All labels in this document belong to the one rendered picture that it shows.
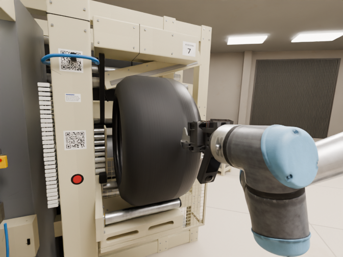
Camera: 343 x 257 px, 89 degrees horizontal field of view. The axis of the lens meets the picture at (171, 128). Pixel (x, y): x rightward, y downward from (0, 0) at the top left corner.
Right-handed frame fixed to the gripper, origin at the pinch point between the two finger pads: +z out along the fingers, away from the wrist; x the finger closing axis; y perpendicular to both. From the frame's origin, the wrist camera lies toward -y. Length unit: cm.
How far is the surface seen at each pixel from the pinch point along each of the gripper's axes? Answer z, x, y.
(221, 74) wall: 611, -518, 220
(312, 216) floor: 76, -220, -116
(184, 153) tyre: 2.6, -1.2, -4.0
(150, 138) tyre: 2.6, 11.3, 1.9
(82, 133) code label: 23.3, 32.3, 3.0
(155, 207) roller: 20.0, 4.2, -30.8
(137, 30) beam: 43, 5, 56
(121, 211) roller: 20.9, 18.7, -29.8
